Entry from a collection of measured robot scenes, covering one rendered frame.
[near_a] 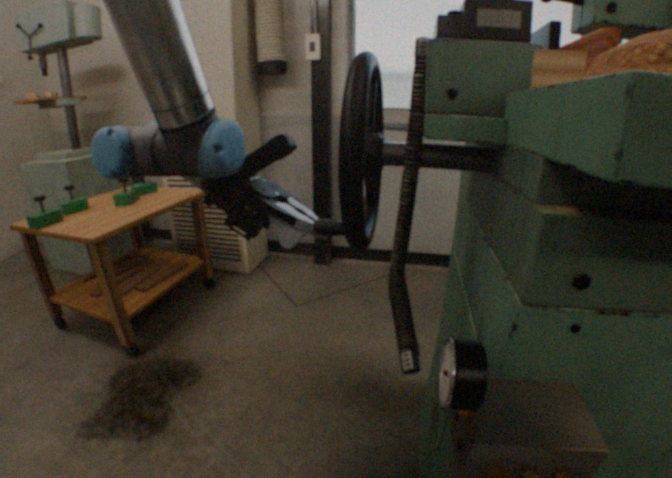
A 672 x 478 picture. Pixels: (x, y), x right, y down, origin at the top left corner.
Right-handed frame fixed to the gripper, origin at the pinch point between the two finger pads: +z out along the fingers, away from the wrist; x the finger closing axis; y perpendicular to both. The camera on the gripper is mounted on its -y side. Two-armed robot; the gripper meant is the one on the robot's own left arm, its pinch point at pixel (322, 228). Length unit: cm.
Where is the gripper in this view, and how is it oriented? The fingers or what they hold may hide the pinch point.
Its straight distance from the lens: 49.6
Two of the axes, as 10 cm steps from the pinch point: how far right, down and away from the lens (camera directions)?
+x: -2.4, 2.6, -9.4
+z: 8.4, 5.4, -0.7
